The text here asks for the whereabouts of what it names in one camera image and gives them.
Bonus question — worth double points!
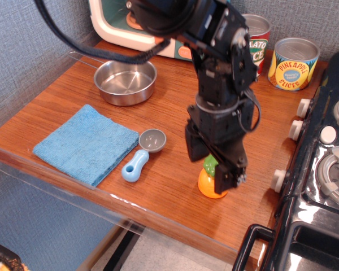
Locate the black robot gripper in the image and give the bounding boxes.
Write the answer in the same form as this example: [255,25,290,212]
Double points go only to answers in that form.
[185,97,256,194]

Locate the orange carrot salt shaker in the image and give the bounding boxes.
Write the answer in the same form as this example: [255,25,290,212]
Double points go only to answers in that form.
[197,154,228,199]

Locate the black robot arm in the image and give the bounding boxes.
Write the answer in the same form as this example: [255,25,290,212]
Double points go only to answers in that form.
[126,1,260,194]

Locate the white stove knob bottom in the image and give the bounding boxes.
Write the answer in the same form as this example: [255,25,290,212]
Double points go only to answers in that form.
[271,169,286,193]

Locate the white stove knob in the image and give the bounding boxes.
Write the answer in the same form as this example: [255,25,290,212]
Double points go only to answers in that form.
[288,120,303,141]
[271,169,286,193]
[297,99,311,119]

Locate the white stove knob middle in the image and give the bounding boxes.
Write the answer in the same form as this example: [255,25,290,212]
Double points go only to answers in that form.
[288,120,303,141]

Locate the black toy stove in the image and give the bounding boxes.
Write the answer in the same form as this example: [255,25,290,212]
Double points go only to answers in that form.
[232,48,339,271]

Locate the white stove knob top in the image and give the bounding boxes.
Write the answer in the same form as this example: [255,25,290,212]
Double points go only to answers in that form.
[297,99,311,119]

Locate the blue grey measuring scoop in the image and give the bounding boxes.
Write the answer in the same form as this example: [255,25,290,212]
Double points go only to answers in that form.
[121,129,167,182]

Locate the stainless steel pan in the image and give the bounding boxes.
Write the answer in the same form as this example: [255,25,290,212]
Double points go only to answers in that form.
[69,51,158,107]

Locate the blue folded cloth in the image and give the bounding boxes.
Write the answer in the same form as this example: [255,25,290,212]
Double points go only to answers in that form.
[33,104,139,187]

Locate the pineapple slices can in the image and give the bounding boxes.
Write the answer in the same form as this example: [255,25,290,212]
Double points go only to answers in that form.
[268,37,320,91]

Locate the tomato sauce can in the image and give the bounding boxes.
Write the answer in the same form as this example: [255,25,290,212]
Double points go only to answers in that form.
[242,14,271,77]

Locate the orange microwave turntable plate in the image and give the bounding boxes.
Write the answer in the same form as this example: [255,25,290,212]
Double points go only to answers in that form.
[126,13,142,30]

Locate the toy microwave oven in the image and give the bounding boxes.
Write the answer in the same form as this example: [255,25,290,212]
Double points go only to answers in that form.
[88,0,231,60]

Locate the clear acrylic table guard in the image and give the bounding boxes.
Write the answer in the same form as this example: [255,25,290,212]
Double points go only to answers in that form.
[0,147,273,264]

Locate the orange fuzzy object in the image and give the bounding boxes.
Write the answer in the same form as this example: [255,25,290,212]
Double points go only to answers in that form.
[0,253,29,271]

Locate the black oven door handle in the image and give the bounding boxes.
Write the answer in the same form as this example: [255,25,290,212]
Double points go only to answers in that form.
[232,224,275,271]

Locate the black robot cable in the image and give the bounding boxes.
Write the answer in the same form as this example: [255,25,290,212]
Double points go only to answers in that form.
[33,0,170,65]

